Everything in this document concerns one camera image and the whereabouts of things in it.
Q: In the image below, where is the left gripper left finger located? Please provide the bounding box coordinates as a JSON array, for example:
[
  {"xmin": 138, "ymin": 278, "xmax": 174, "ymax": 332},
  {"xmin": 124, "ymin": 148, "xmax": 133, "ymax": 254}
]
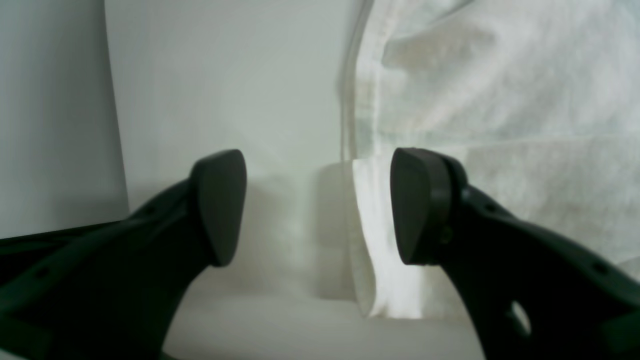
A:
[{"xmin": 0, "ymin": 149, "xmax": 247, "ymax": 360}]

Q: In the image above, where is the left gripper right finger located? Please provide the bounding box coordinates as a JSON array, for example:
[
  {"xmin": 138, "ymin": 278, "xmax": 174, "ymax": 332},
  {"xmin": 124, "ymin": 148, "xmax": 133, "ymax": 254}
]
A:
[{"xmin": 390, "ymin": 148, "xmax": 640, "ymax": 360}]

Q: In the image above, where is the white printed T-shirt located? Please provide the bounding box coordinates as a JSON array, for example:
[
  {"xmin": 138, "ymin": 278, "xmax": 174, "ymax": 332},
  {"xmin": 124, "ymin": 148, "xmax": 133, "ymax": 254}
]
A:
[{"xmin": 343, "ymin": 0, "xmax": 640, "ymax": 319}]

